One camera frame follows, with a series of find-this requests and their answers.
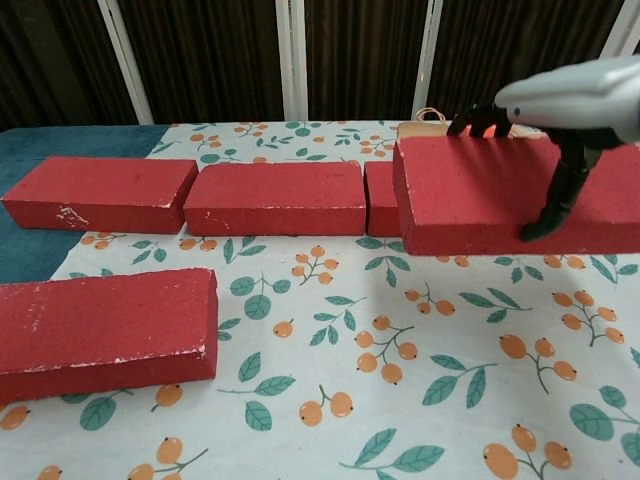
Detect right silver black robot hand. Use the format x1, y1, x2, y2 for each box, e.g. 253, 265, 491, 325
446, 52, 640, 245

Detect red brick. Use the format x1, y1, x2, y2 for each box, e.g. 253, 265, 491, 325
0, 267, 220, 407
363, 160, 404, 238
183, 160, 368, 237
392, 135, 640, 257
0, 155, 200, 234

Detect brown paper bag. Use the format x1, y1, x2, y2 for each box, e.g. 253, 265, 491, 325
398, 106, 451, 142

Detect floral print tablecloth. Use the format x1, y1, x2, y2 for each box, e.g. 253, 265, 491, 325
0, 119, 640, 480

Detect white partition frame post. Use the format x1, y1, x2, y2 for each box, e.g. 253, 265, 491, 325
413, 0, 445, 115
597, 0, 640, 66
97, 0, 154, 125
275, 0, 309, 121

